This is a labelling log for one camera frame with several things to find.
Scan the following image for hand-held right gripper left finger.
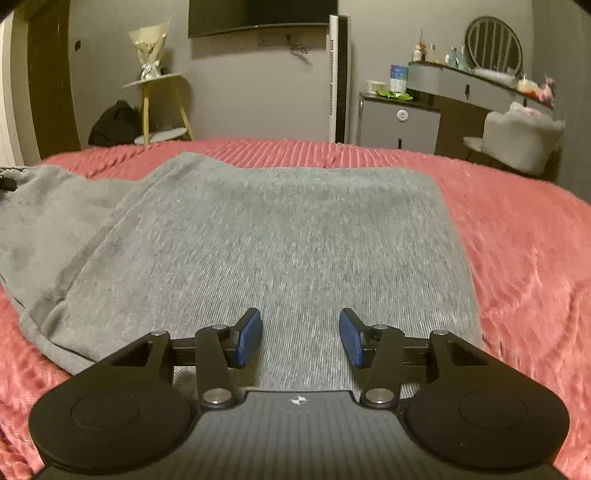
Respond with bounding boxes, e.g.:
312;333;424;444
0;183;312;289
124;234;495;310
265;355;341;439
112;307;264;409

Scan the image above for grey sweat pants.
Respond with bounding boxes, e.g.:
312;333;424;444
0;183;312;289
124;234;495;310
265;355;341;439
0;152;484;403

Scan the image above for round vanity mirror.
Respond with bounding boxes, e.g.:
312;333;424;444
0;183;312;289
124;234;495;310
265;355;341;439
464;16;524;73

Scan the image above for blue and white container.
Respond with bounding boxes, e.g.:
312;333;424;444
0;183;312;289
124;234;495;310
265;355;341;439
390;64;411;93

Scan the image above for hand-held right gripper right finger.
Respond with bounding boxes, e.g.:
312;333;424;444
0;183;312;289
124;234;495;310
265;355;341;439
339;307;486;409

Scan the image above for yellow-legged round side table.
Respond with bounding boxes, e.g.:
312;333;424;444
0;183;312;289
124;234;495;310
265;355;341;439
122;71;195;145

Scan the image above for dark brown door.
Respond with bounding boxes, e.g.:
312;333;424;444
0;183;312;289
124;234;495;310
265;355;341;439
11;0;82;161

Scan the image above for white tower fan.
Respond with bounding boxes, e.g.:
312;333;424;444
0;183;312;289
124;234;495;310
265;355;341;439
328;14;350;143

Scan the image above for black bag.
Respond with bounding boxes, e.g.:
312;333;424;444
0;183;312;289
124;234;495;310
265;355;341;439
87;100;144;148

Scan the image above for small grey cabinet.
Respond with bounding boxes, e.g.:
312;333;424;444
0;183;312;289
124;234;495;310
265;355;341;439
359;91;442;155

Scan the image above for wall-mounted black television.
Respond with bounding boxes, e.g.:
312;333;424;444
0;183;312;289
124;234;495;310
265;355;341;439
187;0;339;39

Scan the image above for pink plush toys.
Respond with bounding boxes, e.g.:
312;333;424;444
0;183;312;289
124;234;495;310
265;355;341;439
516;74;556;103

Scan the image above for pink ribbed blanket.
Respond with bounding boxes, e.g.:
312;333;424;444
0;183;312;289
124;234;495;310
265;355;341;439
0;137;591;480

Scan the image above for cream wrapped flower bouquet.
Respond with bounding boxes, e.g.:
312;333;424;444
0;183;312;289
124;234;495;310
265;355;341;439
129;14;174;79

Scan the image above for white fuzzy chair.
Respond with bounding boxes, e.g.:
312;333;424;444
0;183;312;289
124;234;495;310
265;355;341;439
462;102;567;176

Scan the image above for grey vanity desk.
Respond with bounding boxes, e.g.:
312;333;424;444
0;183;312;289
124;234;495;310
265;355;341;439
408;60;555;154

